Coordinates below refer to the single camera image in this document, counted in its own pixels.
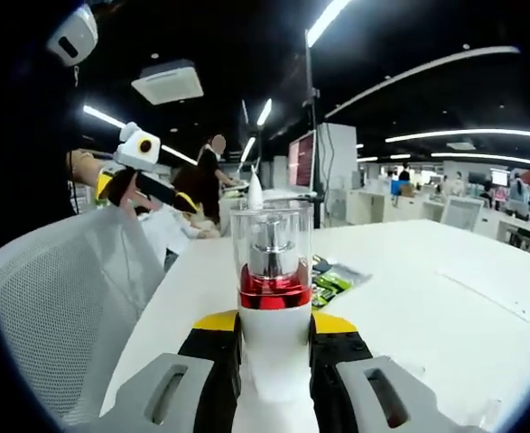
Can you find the open laptop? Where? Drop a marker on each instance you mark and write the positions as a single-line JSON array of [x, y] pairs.
[[301, 162]]

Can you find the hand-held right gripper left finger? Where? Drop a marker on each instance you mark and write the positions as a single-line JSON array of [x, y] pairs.
[[215, 383]]

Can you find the person's left hand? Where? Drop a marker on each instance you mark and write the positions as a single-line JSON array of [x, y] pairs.
[[86, 167]]

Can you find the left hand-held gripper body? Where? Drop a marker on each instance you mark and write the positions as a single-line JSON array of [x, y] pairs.
[[133, 151]]

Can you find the ceiling air conditioner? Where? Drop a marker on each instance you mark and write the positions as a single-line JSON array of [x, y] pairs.
[[167, 83]]

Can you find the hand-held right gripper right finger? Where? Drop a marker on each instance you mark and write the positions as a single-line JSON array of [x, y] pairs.
[[332, 383]]

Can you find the person's dark shirt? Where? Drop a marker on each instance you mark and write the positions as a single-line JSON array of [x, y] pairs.
[[21, 135]]

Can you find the large white skincare tube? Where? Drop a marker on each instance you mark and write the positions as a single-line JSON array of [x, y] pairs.
[[255, 194]]

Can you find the green black skincare sachet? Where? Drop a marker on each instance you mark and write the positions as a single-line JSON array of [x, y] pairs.
[[337, 282]]

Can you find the white chest-worn device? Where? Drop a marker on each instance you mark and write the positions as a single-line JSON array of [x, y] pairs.
[[72, 36]]

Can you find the long ceiling light strip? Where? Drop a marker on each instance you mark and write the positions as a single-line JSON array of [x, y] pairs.
[[330, 20]]

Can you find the white office desks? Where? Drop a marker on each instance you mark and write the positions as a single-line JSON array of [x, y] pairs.
[[495, 221]]

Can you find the red collar skincare pump bottle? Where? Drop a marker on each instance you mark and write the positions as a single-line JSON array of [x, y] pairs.
[[273, 343]]

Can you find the black tripod pole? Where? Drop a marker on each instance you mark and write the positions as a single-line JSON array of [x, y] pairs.
[[313, 97]]

